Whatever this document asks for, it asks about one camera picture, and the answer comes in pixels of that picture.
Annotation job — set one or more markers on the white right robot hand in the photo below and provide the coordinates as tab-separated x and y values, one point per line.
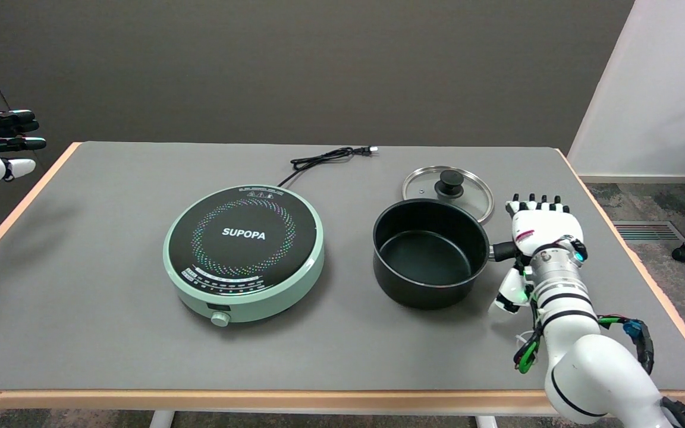
541	229

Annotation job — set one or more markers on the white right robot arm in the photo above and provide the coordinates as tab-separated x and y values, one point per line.
586	362

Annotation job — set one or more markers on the glass lid with black knob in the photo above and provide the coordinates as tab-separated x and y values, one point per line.
451	183

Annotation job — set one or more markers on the metal floor vent grille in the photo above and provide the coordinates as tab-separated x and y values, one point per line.
647	231

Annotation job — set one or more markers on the grey table mat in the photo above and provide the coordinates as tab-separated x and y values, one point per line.
110	297

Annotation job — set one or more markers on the white table leg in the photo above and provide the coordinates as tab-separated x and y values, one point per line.
162	419
486	422

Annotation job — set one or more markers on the green round induction cooker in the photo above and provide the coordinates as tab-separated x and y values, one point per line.
244	249

